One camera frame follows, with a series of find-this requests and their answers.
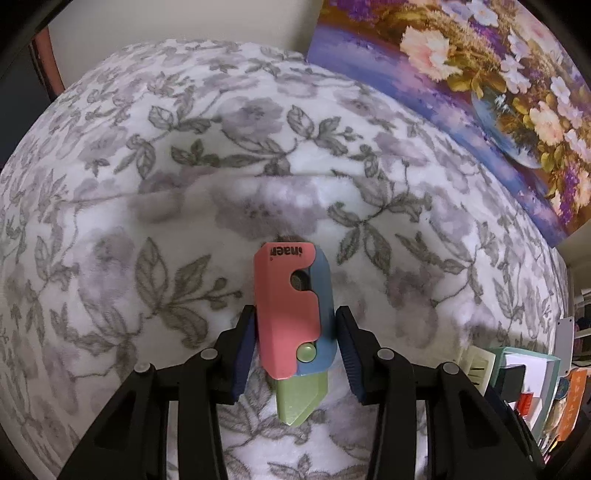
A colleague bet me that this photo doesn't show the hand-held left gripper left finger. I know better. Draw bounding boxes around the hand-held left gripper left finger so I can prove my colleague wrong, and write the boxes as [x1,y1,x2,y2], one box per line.
[58,305,257,480]

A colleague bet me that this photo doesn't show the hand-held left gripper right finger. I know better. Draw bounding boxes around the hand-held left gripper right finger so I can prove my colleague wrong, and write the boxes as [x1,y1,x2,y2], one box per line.
[336,305,541,480]

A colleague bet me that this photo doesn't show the pink blue toy knife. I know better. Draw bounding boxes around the pink blue toy knife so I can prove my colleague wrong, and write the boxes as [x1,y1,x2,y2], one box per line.
[254,240,334,425]

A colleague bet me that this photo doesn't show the black box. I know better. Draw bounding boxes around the black box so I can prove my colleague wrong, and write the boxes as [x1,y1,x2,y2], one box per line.
[496,364,527,402]

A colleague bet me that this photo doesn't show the teal white tray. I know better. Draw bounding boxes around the teal white tray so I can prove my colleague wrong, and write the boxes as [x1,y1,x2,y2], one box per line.
[487,346,561,435]

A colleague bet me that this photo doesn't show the grey floral blanket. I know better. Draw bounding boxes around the grey floral blanket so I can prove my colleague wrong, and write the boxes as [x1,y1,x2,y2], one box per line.
[0,39,571,480]

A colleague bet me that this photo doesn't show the orange box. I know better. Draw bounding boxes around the orange box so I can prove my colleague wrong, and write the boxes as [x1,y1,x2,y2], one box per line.
[554,369,589,444]

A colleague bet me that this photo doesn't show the white shelf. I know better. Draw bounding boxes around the white shelf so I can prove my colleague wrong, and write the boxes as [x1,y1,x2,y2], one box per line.
[570,286,591,365]

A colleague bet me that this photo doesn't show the floral painting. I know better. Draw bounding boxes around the floral painting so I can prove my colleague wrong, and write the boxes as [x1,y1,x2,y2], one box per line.
[307,0,591,245]

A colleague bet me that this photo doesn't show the brown wooden board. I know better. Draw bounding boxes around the brown wooden board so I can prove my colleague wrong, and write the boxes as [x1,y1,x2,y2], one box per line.
[30,25,65,97]

